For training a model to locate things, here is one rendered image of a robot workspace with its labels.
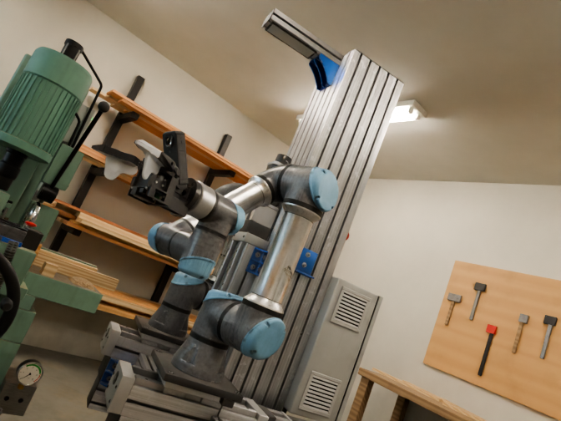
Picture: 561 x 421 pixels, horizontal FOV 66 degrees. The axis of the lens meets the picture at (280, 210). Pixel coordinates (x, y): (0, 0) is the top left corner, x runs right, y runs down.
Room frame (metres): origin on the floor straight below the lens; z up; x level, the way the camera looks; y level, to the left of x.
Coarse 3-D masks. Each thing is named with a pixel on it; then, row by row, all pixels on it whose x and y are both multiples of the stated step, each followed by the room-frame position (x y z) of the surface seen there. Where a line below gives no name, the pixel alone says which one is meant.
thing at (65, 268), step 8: (40, 256) 1.39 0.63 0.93; (48, 256) 1.40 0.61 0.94; (40, 264) 1.39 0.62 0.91; (56, 264) 1.41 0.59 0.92; (64, 264) 1.43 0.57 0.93; (72, 264) 1.44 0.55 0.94; (64, 272) 1.43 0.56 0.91; (72, 272) 1.44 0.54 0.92; (80, 272) 1.46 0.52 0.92; (88, 272) 1.47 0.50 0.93; (96, 272) 1.48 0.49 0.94; (88, 280) 1.48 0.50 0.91; (96, 280) 1.49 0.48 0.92; (104, 280) 1.50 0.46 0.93; (112, 280) 1.52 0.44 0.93; (112, 288) 1.52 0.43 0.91
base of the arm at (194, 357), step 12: (192, 336) 1.24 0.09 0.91; (180, 348) 1.25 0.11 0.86; (192, 348) 1.22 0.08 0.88; (204, 348) 1.21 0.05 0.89; (216, 348) 1.22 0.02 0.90; (180, 360) 1.21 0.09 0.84; (192, 360) 1.21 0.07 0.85; (204, 360) 1.21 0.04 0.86; (216, 360) 1.22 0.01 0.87; (192, 372) 1.20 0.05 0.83; (204, 372) 1.20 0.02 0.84; (216, 372) 1.22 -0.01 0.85
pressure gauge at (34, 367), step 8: (32, 360) 1.25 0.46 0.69; (24, 368) 1.24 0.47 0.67; (32, 368) 1.25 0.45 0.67; (40, 368) 1.26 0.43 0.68; (16, 376) 1.23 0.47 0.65; (24, 376) 1.24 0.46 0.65; (32, 376) 1.25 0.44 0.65; (40, 376) 1.26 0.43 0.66; (24, 384) 1.24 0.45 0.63; (32, 384) 1.25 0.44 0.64
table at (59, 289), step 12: (36, 276) 1.25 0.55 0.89; (48, 276) 1.28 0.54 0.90; (60, 276) 1.37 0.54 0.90; (24, 288) 1.16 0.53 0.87; (36, 288) 1.26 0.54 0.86; (48, 288) 1.27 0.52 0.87; (60, 288) 1.29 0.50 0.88; (72, 288) 1.31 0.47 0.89; (84, 288) 1.33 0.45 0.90; (48, 300) 1.28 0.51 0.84; (60, 300) 1.30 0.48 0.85; (72, 300) 1.31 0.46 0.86; (84, 300) 1.33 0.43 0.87; (96, 300) 1.35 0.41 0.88
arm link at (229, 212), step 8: (216, 192) 0.94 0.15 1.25; (216, 200) 0.93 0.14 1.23; (224, 200) 0.95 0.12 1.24; (232, 200) 0.98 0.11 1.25; (216, 208) 0.93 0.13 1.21; (224, 208) 0.94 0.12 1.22; (232, 208) 0.97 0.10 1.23; (240, 208) 1.00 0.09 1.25; (208, 216) 0.93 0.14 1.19; (216, 216) 0.94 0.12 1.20; (224, 216) 0.95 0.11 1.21; (232, 216) 0.97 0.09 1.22; (240, 216) 0.99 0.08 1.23; (200, 224) 0.96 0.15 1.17; (208, 224) 0.95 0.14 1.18; (216, 224) 0.95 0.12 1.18; (224, 224) 0.96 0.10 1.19; (232, 224) 0.98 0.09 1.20; (240, 224) 0.99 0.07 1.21; (224, 232) 0.96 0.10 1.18; (232, 232) 1.00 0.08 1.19
